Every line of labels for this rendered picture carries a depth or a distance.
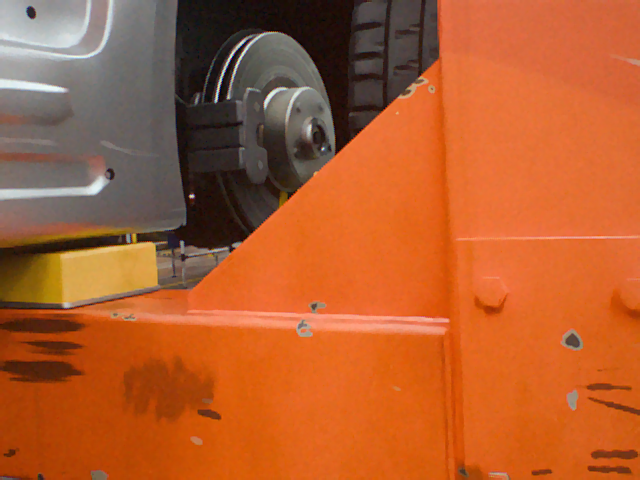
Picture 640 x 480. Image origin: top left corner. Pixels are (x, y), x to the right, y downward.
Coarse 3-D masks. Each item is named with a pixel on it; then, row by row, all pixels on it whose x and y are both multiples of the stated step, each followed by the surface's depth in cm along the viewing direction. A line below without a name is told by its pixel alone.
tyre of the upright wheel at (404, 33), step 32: (384, 0) 95; (416, 0) 93; (352, 32) 97; (384, 32) 93; (416, 32) 92; (352, 64) 95; (384, 64) 93; (416, 64) 91; (352, 96) 95; (384, 96) 93; (352, 128) 95
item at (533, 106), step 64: (448, 0) 58; (512, 0) 56; (576, 0) 54; (448, 64) 58; (512, 64) 56; (576, 64) 55; (448, 128) 59; (512, 128) 57; (576, 128) 55; (448, 192) 59; (512, 192) 57; (576, 192) 55; (448, 256) 60; (512, 256) 57; (576, 256) 55; (512, 320) 57; (576, 320) 55; (512, 384) 58; (576, 384) 56; (512, 448) 58; (576, 448) 56
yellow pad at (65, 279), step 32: (0, 256) 82; (32, 256) 80; (64, 256) 79; (96, 256) 82; (128, 256) 86; (0, 288) 82; (32, 288) 80; (64, 288) 79; (96, 288) 82; (128, 288) 86; (160, 288) 90
